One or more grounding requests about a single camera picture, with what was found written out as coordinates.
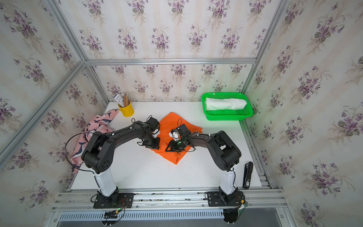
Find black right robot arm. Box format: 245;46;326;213
165;124;242;199

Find orange cloth garment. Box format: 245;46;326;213
153;112;202;164

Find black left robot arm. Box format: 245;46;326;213
81;117;160;199

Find pink patterned garment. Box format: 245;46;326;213
70;109;120;168

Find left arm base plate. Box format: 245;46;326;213
93;192;135;209

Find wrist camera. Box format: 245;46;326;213
152;128;160;138
169;129;180;141

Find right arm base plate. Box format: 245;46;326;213
205;190;246;207

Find white shorts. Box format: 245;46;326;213
205;98;247;111

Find black stapler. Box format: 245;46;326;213
243;162;254;189

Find green plastic basket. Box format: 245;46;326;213
201;92;253;121

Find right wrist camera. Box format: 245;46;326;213
169;129;180;141

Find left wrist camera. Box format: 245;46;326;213
152;128;160;138

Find wooden pencils bundle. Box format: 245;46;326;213
123;92;129;107

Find yellow pencil cup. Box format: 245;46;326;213
118;102;134;117

